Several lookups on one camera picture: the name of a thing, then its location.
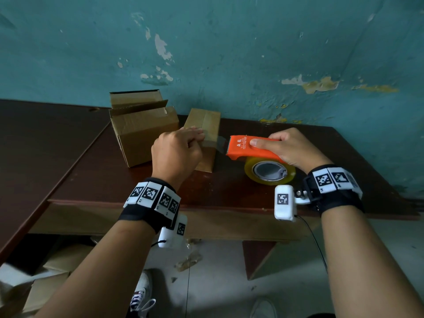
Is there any dark brown wooden table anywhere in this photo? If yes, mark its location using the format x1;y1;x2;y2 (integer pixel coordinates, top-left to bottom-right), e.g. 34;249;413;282
28;115;420;281

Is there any black wrist strap with markers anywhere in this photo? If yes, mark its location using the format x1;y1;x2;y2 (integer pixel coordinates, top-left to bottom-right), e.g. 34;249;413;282
117;177;182;234
302;164;365;217

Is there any dark brown wooden desk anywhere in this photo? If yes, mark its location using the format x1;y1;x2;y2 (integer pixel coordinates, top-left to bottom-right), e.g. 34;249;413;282
0;99;112;262

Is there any black right camera cable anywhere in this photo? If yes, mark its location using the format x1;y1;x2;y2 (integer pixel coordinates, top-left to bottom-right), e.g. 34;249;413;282
295;215;329;274

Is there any small brown cardboard box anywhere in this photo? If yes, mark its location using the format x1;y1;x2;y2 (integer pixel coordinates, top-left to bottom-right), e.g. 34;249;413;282
183;108;222;173

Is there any large brown cardboard box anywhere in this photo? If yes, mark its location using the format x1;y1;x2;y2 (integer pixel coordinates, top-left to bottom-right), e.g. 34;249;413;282
109;89;180;168

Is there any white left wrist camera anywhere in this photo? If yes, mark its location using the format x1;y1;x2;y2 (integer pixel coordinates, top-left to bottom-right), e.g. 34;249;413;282
158;213;188;250

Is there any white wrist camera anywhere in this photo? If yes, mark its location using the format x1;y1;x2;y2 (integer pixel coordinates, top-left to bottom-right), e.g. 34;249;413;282
274;184;312;223
158;213;188;250

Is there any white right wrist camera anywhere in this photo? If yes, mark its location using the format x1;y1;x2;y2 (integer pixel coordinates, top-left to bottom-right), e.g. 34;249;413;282
274;184;312;223

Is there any person's right forearm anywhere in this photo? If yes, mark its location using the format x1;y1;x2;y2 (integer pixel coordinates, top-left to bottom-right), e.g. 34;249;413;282
321;205;424;318

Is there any crumpled clear plastic scrap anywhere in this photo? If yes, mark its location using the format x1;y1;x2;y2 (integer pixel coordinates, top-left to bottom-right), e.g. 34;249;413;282
174;240;203;273

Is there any black left wrist strap with markers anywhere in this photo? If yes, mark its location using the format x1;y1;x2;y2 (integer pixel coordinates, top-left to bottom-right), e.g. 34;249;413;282
117;177;182;234

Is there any person's left forearm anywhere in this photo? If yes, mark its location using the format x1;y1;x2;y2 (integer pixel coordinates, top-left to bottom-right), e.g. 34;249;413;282
34;220;156;318

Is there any white left shoe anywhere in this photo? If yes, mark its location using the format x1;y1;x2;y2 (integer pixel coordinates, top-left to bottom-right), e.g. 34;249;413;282
129;269;156;318

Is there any person's right hand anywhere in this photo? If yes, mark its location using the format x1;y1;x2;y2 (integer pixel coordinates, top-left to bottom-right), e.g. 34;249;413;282
249;127;333;175

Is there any black right wrist strap with markers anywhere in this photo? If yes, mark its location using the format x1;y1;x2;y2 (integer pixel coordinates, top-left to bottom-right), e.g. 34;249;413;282
302;164;365;217

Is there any yellowish clear tape roll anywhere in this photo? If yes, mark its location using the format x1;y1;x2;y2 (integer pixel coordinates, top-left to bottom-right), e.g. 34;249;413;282
200;135;296;186

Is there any person's left hand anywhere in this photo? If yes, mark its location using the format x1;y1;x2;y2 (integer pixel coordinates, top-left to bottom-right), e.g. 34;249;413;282
151;126;206;192

